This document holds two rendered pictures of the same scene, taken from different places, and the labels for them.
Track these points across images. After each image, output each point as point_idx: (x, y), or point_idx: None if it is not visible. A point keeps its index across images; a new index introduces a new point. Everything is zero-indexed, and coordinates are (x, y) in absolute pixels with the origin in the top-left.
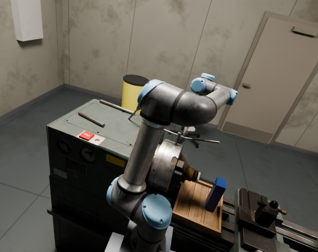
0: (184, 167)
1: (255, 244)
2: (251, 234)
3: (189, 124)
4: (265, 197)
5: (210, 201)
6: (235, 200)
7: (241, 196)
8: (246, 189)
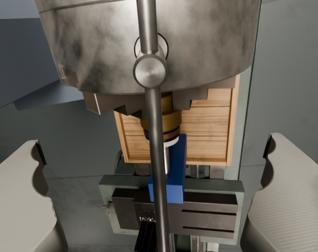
0: (119, 109)
1: (118, 209)
2: (131, 207)
3: None
4: (231, 237)
5: None
6: (219, 181)
7: (211, 200)
8: (234, 211)
